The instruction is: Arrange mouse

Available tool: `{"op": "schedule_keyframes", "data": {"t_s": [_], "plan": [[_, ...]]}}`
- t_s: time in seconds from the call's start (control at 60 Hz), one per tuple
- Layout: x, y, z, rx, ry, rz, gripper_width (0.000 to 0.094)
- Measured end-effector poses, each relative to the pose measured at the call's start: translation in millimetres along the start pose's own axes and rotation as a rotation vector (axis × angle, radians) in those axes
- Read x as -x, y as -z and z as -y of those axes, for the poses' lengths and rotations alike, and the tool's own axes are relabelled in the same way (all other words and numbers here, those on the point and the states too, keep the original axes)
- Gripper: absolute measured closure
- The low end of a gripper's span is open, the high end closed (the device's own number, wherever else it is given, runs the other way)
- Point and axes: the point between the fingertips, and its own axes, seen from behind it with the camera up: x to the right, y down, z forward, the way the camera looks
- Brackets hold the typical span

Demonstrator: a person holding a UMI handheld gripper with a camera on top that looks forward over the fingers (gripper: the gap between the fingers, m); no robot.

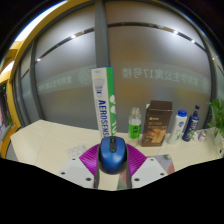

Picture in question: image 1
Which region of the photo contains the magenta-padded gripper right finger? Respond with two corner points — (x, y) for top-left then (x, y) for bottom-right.
(125, 144), (169, 191)

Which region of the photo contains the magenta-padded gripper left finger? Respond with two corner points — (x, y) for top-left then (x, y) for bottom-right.
(58, 143), (102, 191)

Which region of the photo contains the blue and black computer mouse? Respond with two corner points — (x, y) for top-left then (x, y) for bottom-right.
(97, 135), (129, 176)

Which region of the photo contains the pastel floral mouse pad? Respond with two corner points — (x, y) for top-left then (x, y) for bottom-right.
(116, 153), (177, 191)

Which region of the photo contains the clear bottle with green label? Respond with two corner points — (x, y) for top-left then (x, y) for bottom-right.
(127, 106), (143, 146)

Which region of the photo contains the brown cracker box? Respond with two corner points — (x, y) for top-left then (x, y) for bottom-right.
(141, 99), (174, 148)

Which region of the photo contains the white shampoo bottle blue cap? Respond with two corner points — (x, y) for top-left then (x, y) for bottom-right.
(166, 109), (189, 145)

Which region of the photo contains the tall white green shuttlecock tube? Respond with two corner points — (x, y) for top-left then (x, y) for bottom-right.
(90, 66), (118, 140)

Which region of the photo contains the dark blue pump bottle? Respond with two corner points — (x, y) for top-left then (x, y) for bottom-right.
(181, 104), (201, 143)

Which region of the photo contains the small white jar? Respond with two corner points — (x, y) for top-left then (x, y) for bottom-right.
(197, 128), (208, 143)

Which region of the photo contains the green potted plant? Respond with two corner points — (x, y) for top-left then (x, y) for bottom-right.
(206, 97), (224, 147)

